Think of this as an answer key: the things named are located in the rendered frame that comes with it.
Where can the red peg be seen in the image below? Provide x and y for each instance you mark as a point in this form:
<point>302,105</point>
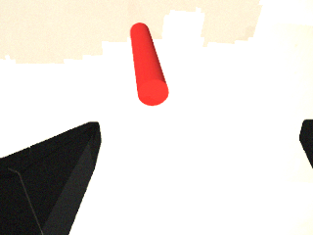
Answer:
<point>151,85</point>

